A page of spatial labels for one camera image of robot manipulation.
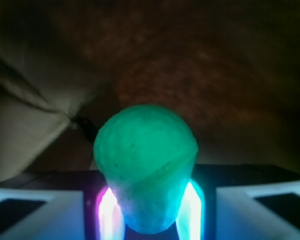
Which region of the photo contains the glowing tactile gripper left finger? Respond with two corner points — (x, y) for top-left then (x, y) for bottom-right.
(0, 188), (125, 240)

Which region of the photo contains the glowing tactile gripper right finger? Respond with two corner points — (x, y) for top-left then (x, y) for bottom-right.
(176, 180), (300, 240)

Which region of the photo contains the green ball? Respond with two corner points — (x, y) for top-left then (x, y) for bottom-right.
(93, 104), (199, 235)

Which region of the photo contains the brown paper bag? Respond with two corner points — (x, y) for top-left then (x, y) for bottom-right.
(0, 0), (300, 182)

